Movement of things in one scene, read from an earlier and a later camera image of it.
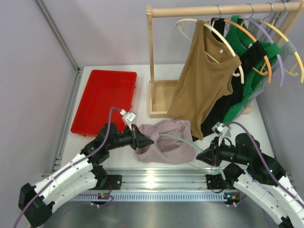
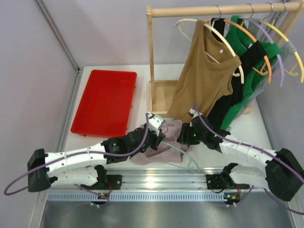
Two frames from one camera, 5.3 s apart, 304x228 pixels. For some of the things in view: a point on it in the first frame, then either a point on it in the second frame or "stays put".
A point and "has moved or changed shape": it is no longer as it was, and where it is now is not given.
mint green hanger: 213,170 to 185,167
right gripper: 211,155 to 185,137
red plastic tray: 106,89 stays put
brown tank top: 204,78 stays put
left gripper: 134,138 to 156,140
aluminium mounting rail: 157,185 stays put
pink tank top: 166,149 has moved or changed shape
